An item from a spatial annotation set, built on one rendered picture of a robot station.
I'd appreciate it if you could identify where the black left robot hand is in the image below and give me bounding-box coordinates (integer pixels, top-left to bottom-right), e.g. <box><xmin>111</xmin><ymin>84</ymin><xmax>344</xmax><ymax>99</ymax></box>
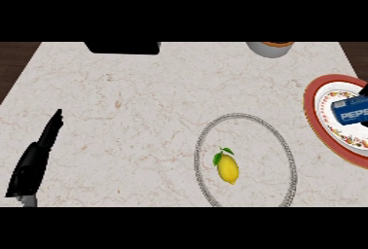
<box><xmin>4</xmin><ymin>108</ymin><xmax>66</xmax><ymax>199</ymax></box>

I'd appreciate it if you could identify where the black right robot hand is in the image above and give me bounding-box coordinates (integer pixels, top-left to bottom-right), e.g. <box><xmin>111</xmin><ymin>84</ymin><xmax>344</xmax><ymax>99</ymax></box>
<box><xmin>357</xmin><ymin>82</ymin><xmax>368</xmax><ymax>128</ymax></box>

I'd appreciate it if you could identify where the blue soda can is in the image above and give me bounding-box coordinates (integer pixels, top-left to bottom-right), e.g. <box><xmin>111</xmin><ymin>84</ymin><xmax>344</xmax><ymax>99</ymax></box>
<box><xmin>329</xmin><ymin>93</ymin><xmax>368</xmax><ymax>126</ymax></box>

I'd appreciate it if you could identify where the round red-rimmed floral placemat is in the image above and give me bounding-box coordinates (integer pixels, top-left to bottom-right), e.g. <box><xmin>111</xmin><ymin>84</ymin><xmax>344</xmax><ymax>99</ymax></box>
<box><xmin>301</xmin><ymin>73</ymin><xmax>368</xmax><ymax>170</ymax></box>

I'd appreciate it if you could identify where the clear plate with beaded rim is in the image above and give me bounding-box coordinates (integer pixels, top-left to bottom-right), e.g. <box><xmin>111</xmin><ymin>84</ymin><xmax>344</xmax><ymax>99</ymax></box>
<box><xmin>192</xmin><ymin>112</ymin><xmax>298</xmax><ymax>208</ymax></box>

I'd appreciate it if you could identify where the grey cup with orange rim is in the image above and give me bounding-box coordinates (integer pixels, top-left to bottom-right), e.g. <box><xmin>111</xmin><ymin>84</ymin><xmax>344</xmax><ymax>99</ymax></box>
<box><xmin>245</xmin><ymin>41</ymin><xmax>295</xmax><ymax>59</ymax></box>

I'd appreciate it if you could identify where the yellow lemon with green leaves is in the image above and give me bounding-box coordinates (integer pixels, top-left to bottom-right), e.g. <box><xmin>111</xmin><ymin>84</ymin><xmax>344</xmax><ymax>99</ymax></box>
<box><xmin>211</xmin><ymin>146</ymin><xmax>241</xmax><ymax>186</ymax></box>

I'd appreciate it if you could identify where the black appliance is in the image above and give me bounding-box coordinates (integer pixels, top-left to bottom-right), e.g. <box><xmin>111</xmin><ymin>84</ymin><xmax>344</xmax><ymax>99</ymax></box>
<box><xmin>83</xmin><ymin>41</ymin><xmax>162</xmax><ymax>55</ymax></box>

